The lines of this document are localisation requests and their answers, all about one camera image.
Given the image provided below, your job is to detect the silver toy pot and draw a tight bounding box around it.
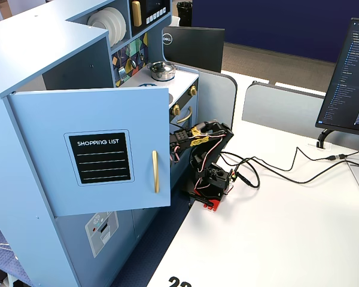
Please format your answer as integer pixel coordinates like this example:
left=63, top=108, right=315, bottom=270
left=150, top=69, right=177, bottom=82

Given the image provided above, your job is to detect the dark blue office partition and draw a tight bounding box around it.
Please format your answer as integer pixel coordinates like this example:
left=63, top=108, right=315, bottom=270
left=191, top=0, right=359, bottom=63

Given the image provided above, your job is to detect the gold oven handle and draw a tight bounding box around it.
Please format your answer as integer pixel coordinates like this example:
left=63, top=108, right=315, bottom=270
left=177, top=106, right=194, bottom=124

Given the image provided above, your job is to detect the black toy microwave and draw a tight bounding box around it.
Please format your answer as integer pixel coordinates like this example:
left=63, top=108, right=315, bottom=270
left=128, top=0, right=172, bottom=38

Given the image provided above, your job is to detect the white toy plate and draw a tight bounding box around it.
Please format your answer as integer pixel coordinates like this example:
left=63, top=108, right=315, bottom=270
left=100, top=8, right=123, bottom=45
left=95, top=10, right=117, bottom=47
left=87, top=12, right=109, bottom=33
left=106, top=6, right=127, bottom=42

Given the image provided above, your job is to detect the yellow cable wrap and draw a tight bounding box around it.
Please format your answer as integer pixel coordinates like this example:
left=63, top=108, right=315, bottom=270
left=189, top=126, right=211, bottom=148

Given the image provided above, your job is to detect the black Dell monitor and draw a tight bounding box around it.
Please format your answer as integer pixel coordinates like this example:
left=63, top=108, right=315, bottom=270
left=162, top=25, right=226, bottom=74

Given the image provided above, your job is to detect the light blue toy kitchen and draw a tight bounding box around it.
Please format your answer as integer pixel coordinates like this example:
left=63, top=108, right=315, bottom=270
left=0, top=0, right=200, bottom=287

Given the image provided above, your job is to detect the black shopping list board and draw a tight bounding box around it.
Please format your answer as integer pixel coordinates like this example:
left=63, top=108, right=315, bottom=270
left=68, top=133, right=132, bottom=185

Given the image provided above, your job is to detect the gold door handle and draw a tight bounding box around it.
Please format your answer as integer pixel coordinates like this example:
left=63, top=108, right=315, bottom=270
left=151, top=150, right=160, bottom=194

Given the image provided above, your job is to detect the grey desk divider panel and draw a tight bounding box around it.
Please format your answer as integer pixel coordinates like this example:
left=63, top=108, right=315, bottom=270
left=176, top=66, right=239, bottom=134
left=241, top=81, right=327, bottom=142

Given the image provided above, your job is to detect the black trash bin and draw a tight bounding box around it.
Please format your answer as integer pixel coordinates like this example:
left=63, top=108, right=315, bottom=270
left=177, top=1, right=193, bottom=28

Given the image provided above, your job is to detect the blue cabinet door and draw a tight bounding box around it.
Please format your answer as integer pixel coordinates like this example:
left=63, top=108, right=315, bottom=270
left=7, top=86, right=172, bottom=218

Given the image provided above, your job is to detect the red table clamp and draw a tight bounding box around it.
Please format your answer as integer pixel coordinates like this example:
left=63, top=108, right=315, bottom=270
left=202, top=198, right=223, bottom=213

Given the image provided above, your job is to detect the black cable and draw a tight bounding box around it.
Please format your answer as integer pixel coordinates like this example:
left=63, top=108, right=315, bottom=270
left=220, top=151, right=359, bottom=185
left=235, top=142, right=359, bottom=190

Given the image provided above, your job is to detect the black monitor showing code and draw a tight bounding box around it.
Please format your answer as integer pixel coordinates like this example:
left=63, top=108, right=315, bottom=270
left=315, top=17, right=359, bottom=134

